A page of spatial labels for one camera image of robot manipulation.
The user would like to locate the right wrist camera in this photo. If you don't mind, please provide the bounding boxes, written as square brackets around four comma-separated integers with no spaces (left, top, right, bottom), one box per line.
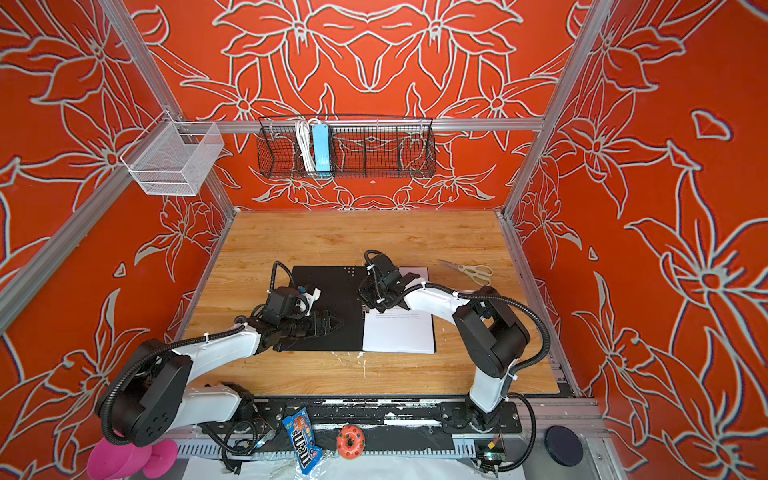
[366,253,419,295]

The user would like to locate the pink dumbbell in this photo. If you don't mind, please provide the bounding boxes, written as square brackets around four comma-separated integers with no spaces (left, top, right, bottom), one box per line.
[86,439,178,480]

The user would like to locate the blue white box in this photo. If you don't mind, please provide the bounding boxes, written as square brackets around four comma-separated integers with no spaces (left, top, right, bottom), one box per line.
[312,123,331,177]

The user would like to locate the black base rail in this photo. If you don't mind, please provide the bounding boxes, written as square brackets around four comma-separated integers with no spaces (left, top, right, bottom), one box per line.
[207,396,522,435]

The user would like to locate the red toy wheel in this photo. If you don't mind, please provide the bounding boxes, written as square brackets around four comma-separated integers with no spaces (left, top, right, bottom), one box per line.
[336,425,365,460]

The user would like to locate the white cable bundle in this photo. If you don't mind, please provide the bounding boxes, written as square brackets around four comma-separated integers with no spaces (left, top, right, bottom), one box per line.
[294,118,322,174]

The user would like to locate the paper sheet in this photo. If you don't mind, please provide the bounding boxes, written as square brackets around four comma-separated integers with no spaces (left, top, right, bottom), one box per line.
[362,267,437,355]

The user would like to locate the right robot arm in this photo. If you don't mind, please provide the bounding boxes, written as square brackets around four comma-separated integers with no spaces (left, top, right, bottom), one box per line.
[359,250,551,433]

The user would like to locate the blue candy bag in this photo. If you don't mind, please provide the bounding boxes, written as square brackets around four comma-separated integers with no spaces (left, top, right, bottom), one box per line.
[282,408,323,475]

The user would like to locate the clear plastic bin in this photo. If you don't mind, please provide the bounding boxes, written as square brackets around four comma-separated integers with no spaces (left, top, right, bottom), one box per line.
[120,120,224,197]

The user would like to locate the small green circuit board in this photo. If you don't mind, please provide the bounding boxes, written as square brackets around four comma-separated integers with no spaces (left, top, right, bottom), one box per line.
[475,436,507,474]

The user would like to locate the black wire basket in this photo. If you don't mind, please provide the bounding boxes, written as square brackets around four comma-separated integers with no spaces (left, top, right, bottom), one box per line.
[256,114,437,180]

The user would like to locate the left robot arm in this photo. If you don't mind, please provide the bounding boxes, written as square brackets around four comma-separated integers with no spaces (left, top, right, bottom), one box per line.
[94,281,344,447]

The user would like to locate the grey clip folder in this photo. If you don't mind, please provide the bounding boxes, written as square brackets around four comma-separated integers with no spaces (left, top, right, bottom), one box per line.
[273,265,438,355]

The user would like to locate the dark round disc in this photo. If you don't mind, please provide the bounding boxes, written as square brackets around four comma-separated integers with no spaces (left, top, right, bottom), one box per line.
[544,425,584,467]

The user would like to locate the white handled scissors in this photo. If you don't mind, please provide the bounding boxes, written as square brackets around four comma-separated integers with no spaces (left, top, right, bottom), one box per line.
[439,259,493,286]

